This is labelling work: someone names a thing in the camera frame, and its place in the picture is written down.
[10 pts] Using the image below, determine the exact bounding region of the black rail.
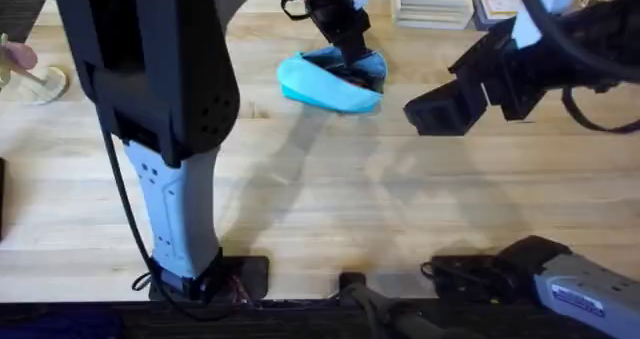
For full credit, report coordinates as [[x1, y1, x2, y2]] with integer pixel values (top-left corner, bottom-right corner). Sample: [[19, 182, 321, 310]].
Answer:
[[0, 298, 640, 339]]

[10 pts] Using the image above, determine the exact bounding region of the grey box with yellow label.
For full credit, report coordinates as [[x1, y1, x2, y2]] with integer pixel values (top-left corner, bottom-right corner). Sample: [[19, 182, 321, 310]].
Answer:
[[469, 0, 526, 32]]

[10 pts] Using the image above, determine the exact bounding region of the person's hand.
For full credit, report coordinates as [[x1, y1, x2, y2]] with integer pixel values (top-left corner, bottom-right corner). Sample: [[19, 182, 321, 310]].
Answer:
[[0, 41, 39, 76]]

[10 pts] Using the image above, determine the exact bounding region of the light blue zip bag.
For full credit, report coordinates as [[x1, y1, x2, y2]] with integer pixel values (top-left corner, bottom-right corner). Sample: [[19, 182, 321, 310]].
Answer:
[[276, 46, 389, 115]]

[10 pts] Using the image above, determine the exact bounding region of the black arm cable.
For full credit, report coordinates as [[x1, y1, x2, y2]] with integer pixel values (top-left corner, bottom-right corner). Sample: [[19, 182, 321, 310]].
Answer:
[[101, 128, 211, 323], [513, 0, 640, 134]]

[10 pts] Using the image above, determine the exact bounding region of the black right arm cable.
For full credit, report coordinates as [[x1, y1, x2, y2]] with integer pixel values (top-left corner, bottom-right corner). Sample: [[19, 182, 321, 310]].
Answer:
[[513, 0, 640, 134]]

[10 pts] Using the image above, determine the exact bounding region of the white stacked box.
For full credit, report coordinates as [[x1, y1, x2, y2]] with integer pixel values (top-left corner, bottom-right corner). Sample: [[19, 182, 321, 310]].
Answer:
[[391, 0, 475, 31]]

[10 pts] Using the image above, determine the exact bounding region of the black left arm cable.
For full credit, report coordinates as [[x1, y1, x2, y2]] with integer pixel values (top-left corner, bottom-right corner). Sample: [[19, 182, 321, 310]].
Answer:
[[101, 128, 211, 323]]

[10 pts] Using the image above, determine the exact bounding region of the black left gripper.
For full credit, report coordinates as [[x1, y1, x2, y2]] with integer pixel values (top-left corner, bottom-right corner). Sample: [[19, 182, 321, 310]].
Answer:
[[302, 0, 374, 71]]

